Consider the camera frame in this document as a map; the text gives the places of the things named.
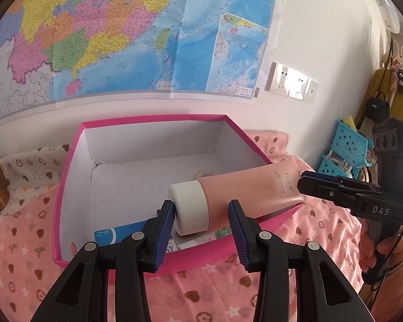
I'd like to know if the clear tape roll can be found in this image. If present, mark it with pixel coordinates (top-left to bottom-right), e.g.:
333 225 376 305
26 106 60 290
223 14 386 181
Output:
193 169 219 180

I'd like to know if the blue perforated plastic basket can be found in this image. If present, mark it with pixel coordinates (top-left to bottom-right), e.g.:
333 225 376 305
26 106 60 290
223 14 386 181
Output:
317 153 359 180
330 119 374 168

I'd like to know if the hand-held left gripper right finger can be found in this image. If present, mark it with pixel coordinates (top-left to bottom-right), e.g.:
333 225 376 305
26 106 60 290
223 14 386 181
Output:
228 199 373 322

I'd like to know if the pink tube with white cap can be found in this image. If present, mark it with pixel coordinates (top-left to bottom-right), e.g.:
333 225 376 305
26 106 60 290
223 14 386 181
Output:
168 160 305 236

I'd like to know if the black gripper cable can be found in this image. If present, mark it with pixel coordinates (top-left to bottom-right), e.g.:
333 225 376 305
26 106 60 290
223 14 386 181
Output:
365 221 403 311

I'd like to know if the pink printed blanket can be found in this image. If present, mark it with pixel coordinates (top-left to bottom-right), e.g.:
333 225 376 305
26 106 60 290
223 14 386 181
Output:
0 129 374 322

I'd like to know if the white air conditioner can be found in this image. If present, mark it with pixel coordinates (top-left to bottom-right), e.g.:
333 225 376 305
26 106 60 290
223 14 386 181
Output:
372 0 402 35

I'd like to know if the white double wall socket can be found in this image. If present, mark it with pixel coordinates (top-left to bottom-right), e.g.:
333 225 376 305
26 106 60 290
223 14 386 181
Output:
265 61 310 99

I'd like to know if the small plush toy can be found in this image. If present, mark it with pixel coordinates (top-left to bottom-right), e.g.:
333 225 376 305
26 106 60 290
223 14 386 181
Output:
391 62 403 95

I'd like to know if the cream printed cloth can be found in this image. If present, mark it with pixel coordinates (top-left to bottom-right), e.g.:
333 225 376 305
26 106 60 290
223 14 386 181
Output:
0 144 71 196

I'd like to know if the pink cardboard box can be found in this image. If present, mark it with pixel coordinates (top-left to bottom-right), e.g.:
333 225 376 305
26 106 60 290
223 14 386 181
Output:
52 114 304 280

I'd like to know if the colourful wall map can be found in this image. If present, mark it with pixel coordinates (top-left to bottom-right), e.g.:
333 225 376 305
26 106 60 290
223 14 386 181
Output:
0 0 281 129

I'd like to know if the black handbag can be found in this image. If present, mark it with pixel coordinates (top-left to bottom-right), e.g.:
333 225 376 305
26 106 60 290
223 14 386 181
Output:
363 92 391 120

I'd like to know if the white printed booklet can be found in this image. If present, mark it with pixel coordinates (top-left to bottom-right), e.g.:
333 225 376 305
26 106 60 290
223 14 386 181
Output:
166 226 234 254

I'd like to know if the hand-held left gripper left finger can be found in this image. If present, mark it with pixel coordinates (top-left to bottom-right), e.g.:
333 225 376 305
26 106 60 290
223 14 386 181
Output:
30 200 176 322

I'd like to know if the blue card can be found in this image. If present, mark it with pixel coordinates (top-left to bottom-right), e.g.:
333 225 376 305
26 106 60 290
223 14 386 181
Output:
94 219 156 246

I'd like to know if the person's right forearm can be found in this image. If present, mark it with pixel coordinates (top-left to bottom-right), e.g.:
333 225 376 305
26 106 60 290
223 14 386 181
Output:
371 258 403 322

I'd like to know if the yellow coat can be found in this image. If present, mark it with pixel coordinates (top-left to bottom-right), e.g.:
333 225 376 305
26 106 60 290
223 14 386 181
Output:
354 68 403 132

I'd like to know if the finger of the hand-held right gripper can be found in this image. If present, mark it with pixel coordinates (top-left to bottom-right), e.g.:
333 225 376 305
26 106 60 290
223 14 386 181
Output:
300 171 384 196
297 174 361 210

